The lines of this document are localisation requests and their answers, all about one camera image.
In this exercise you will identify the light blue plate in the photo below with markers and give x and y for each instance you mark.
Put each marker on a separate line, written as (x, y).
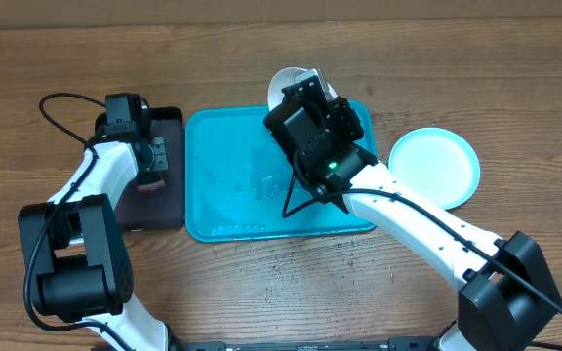
(437, 164)

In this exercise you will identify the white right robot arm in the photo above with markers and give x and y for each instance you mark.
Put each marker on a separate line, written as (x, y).
(506, 293)

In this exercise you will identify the teal plastic tray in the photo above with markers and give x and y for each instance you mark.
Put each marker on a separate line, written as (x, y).
(236, 182)

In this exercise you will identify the pink green sponge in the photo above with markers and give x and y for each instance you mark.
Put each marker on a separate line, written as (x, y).
(152, 186)

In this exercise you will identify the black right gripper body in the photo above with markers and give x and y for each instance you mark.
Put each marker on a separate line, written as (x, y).
(349, 131)

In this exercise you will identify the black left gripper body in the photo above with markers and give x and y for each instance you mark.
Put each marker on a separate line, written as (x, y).
(160, 155)

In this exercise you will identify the white plate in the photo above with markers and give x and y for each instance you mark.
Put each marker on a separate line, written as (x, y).
(289, 76)

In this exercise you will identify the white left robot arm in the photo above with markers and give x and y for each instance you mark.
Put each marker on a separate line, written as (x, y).
(78, 274)

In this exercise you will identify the black tray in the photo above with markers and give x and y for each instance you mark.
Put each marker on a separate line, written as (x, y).
(164, 209)

